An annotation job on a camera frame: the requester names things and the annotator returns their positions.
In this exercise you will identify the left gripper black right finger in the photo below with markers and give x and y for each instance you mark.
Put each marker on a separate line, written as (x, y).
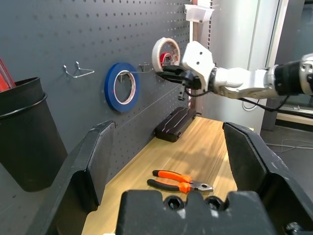
(252, 159)

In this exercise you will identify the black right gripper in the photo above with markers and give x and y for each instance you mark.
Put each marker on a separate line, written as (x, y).
(193, 82)

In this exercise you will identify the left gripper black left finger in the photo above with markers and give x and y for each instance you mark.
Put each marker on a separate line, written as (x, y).
(80, 159)

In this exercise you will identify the white tape roll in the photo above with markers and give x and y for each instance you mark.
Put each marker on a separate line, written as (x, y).
(156, 56)

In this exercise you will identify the orange black pliers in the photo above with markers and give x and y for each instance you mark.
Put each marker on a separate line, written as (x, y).
(181, 187)

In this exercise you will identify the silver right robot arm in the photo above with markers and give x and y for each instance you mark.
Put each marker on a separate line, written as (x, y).
(244, 78)

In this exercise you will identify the grey metal pegboard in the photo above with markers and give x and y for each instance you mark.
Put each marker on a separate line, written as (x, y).
(73, 36)

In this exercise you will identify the red tape roll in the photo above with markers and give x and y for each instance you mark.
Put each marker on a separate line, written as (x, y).
(163, 55)

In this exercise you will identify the metal peg hook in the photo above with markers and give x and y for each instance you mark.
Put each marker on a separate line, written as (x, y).
(144, 65)

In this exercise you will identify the black plastic cup holder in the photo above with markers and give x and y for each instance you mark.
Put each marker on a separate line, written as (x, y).
(29, 147)

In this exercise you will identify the black plastic tool case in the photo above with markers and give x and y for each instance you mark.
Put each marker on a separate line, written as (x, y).
(171, 127)

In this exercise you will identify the white plastic bin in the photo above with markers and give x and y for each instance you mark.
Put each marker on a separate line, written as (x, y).
(198, 13)

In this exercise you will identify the blue tape roll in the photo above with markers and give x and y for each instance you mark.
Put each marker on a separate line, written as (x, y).
(108, 93)

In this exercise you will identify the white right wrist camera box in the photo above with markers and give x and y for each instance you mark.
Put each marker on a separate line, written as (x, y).
(198, 58)

